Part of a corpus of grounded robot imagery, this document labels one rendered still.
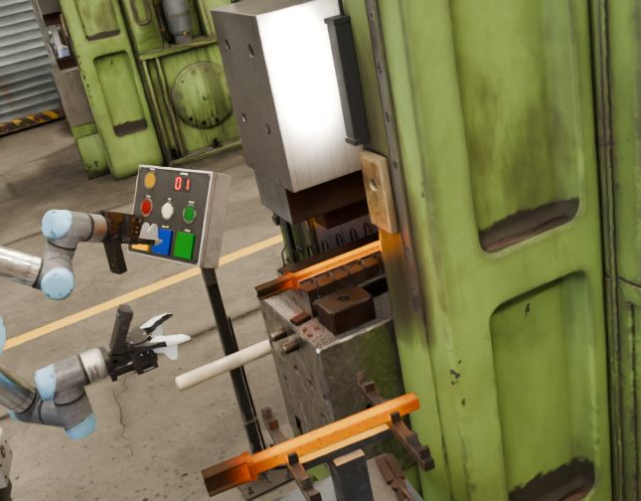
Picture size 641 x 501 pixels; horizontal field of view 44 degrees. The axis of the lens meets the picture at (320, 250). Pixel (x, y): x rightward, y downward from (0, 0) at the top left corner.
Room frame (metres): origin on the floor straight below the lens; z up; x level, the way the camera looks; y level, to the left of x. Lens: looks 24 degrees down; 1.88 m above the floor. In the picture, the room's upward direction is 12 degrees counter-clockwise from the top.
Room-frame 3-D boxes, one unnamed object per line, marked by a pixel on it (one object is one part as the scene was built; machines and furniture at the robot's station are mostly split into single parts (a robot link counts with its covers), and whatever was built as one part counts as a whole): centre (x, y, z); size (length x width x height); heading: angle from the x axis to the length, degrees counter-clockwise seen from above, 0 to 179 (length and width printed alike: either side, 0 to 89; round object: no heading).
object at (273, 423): (1.35, 0.06, 0.95); 0.23 x 0.06 x 0.02; 106
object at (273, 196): (1.93, -0.11, 1.22); 0.42 x 0.20 x 0.10; 112
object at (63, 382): (1.60, 0.64, 0.98); 0.11 x 0.08 x 0.09; 112
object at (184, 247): (2.18, 0.39, 1.01); 0.07 x 0.05 x 0.07; 47
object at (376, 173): (1.60, -0.15, 1.27); 0.09 x 0.02 x 0.17; 22
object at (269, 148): (1.89, -0.12, 1.47); 0.42 x 0.39 x 0.40; 112
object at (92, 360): (1.63, 0.57, 0.98); 0.08 x 0.05 x 0.08; 22
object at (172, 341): (1.64, 0.39, 0.98); 0.09 x 0.03 x 0.06; 76
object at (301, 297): (1.93, -0.11, 0.96); 0.42 x 0.20 x 0.09; 112
